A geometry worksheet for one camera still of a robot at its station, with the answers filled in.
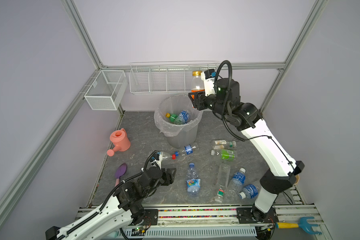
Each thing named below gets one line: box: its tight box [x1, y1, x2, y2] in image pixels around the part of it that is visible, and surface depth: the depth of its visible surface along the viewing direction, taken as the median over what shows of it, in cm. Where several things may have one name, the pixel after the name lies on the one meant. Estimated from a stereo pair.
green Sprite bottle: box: [165, 112, 183, 124], surface depth 98 cm
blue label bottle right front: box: [238, 184, 259, 200], surface depth 79 cm
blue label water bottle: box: [227, 167, 246, 196], surface depth 82 cm
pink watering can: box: [107, 128, 131, 157], surface depth 95 cm
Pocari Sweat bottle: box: [178, 110, 190, 124], surface depth 98 cm
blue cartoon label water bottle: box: [185, 162, 201, 197], surface depth 81 cm
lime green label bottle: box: [211, 149, 236, 161], surface depth 93 cm
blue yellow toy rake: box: [275, 216, 323, 235], surface depth 72 cm
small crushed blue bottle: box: [182, 144, 196, 155], surface depth 95 cm
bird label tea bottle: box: [212, 139, 237, 150], surface depth 98 cm
